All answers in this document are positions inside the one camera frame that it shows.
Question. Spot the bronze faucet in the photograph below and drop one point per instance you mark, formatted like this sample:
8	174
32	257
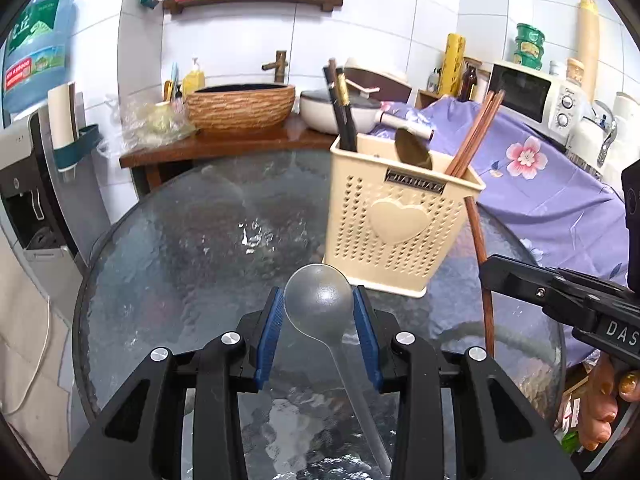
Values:
277	67

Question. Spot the glass jar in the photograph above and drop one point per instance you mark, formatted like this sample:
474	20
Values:
575	72

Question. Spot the cream plastic utensil holder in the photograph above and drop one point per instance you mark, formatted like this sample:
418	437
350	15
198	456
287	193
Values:
400	240

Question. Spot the tall beige roll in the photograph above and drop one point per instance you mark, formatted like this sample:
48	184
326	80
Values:
588	45

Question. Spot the purple floral cloth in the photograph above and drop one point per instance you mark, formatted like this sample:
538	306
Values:
540	200

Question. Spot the chrome tap fitting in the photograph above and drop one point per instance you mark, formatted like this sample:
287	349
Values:
606	135

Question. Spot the black chopstick gold band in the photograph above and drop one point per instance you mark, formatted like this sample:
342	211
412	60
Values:
334	92
345	95

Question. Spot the cup with brushes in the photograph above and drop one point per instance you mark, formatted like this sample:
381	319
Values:
171	87

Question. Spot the wooden box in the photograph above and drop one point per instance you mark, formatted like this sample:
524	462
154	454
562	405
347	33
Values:
429	99

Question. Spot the wooden counter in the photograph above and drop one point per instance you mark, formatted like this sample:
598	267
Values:
210	147

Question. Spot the brown wooden chopstick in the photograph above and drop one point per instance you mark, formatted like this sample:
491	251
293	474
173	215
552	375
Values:
481	130
475	130
477	235
469	130

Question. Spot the clear plastic spoon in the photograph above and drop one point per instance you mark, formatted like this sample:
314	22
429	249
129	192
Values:
317	295

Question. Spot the beige cloth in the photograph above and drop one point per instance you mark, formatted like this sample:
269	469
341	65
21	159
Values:
25	360

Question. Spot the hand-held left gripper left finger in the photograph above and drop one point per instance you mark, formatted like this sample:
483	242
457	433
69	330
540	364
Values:
270	330

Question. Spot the yellow soap bottle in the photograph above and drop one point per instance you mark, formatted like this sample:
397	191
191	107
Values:
194	82

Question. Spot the person's right hand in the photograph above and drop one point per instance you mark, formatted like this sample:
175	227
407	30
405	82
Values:
602	400

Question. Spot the cardboard box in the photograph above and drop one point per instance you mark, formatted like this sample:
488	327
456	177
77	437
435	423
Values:
575	400

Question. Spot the teal roll holder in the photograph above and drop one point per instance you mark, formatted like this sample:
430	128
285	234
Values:
75	152

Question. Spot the brown woven-look basin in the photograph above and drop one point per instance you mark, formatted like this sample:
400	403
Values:
240	107

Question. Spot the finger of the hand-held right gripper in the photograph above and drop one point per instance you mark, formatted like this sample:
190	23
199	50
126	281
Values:
595	285
525	282

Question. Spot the stack of green cups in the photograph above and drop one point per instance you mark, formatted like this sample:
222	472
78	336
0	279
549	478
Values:
529	47

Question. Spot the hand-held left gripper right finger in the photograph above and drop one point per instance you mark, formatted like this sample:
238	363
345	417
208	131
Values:
367	330

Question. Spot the blue water bottle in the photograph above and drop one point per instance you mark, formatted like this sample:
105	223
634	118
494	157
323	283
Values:
35	50

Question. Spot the white microwave oven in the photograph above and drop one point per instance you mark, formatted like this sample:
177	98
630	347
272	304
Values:
525	95

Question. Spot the yellow roll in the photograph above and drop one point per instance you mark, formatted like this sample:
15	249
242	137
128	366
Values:
455	65

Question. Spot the clear plastic bags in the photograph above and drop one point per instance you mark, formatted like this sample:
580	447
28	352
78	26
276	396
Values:
150	125

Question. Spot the small clear bottle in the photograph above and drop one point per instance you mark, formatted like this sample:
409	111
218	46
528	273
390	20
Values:
434	81

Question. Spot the dark brown bottle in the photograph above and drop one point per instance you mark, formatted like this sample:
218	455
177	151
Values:
468	85

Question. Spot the water dispenser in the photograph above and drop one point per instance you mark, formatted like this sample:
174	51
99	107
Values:
20	170

